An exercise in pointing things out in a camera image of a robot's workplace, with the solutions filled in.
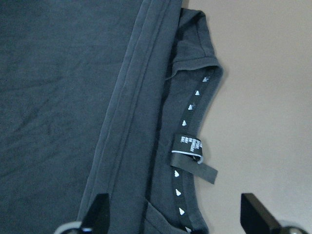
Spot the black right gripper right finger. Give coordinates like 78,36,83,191
240,193,280,234

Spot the black t-shirt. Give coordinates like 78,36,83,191
0,0,222,234

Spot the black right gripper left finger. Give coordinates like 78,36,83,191
81,194,110,231

